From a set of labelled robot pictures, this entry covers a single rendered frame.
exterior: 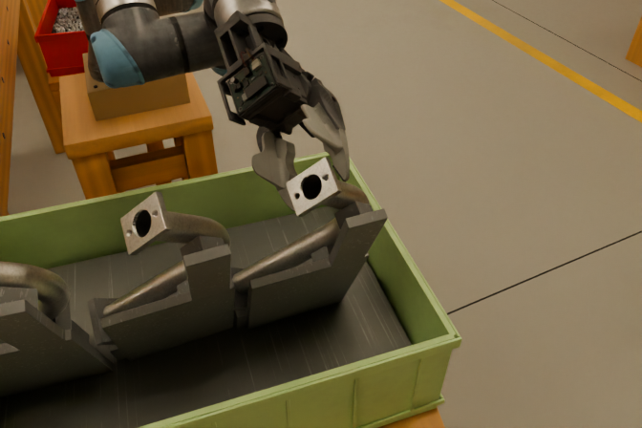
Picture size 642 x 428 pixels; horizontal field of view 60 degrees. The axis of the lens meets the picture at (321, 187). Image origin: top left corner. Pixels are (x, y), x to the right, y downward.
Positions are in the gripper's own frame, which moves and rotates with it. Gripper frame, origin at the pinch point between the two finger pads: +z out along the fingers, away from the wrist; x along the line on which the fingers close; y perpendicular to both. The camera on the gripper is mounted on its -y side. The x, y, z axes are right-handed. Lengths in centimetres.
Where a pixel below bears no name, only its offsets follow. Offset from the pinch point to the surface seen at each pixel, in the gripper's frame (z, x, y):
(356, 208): 2.8, 1.3, -3.4
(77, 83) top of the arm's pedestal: -73, -67, -26
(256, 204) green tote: -16.9, -27.2, -26.5
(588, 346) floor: 24, -10, -154
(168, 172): -45, -59, -40
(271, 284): 5.1, -13.0, -4.5
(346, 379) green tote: 17.6, -11.5, -10.8
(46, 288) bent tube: 1.1, -24.2, 16.2
